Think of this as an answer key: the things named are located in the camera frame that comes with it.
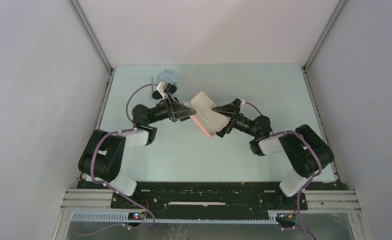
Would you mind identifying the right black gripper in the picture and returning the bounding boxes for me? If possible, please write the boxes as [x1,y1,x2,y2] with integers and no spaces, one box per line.
[205,97,259,138]

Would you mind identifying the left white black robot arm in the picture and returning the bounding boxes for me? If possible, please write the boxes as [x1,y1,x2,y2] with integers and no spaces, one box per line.
[78,94,196,208]

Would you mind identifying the aluminium frame rails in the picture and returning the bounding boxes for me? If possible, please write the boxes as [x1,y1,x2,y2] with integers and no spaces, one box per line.
[61,189,362,214]

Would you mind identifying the pink glasses case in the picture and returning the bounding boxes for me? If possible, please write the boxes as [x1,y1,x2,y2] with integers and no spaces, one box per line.
[190,91,228,138]

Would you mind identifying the light blue cleaning cloth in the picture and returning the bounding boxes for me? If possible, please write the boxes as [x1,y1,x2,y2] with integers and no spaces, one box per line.
[157,69,178,85]

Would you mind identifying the grey cable duct rail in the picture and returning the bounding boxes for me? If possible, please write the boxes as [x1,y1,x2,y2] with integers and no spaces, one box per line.
[70,211,278,224]

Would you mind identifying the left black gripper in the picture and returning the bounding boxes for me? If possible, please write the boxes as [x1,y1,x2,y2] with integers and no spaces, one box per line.
[147,93,198,125]

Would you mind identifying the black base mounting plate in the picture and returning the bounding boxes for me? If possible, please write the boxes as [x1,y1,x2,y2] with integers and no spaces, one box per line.
[111,181,307,220]

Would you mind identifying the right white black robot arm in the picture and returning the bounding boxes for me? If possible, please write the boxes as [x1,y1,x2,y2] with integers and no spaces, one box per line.
[212,98,335,209]

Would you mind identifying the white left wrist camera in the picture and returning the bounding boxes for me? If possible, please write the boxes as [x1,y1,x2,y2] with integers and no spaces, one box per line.
[156,81,174,99]

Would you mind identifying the black sunglasses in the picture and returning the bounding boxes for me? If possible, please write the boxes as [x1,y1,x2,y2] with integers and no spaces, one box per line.
[152,85,177,100]

